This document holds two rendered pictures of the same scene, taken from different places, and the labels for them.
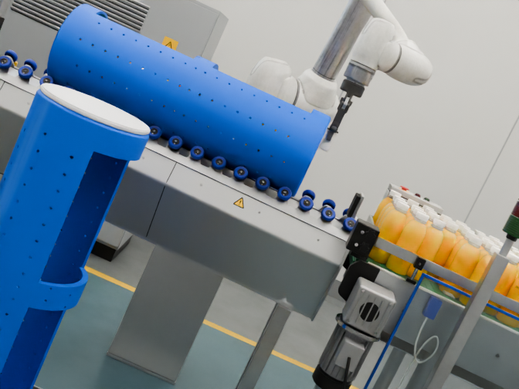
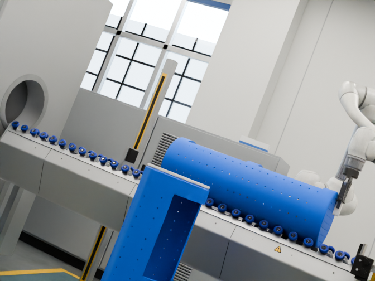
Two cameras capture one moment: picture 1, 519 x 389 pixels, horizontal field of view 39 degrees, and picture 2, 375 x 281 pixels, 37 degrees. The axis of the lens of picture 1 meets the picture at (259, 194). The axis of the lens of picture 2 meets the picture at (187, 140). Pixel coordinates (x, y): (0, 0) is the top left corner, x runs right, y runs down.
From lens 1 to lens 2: 0.63 m
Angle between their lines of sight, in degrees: 26
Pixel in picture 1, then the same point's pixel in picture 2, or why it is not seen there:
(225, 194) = (268, 243)
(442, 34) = not seen: outside the picture
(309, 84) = (332, 185)
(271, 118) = (295, 192)
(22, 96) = not seen: hidden behind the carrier
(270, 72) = (304, 178)
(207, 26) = (272, 166)
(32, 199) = (140, 224)
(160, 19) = not seen: hidden behind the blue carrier
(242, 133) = (277, 202)
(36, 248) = (141, 254)
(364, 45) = (354, 144)
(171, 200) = (233, 250)
